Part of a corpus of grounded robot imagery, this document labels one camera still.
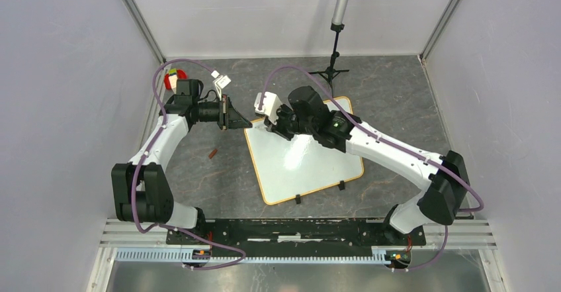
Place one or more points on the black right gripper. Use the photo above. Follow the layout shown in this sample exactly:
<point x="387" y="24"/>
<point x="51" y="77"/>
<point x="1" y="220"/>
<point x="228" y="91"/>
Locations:
<point x="278" y="128"/>

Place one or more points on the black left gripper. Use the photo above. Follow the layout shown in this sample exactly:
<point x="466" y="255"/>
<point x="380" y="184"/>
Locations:
<point x="229" y="118"/>

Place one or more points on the red marker cap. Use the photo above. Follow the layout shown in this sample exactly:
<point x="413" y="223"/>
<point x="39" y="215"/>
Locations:
<point x="212" y="154"/>

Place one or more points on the yellow framed whiteboard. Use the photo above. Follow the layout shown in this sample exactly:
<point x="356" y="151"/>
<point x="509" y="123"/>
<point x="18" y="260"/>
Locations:
<point x="288" y="169"/>

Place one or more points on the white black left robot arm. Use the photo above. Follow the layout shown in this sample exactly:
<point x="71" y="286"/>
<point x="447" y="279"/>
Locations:
<point x="140" y="188"/>

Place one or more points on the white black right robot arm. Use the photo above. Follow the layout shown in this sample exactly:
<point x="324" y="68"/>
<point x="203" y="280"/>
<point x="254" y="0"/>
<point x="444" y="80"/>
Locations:
<point x="441" y="179"/>

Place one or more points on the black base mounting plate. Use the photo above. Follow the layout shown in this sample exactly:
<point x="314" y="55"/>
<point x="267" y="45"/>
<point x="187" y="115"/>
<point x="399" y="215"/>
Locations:
<point x="308" y="238"/>

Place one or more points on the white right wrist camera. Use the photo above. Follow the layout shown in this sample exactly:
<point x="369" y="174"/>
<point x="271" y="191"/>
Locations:
<point x="266" y="104"/>

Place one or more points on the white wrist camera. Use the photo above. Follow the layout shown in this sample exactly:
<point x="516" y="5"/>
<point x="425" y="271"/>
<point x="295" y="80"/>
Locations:
<point x="266" y="104"/>
<point x="220" y="82"/>

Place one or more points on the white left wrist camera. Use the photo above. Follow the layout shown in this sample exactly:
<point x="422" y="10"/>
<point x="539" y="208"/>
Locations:
<point x="220" y="82"/>

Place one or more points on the black tripod camera stand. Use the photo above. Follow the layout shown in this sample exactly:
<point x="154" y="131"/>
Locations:
<point x="337" y="26"/>

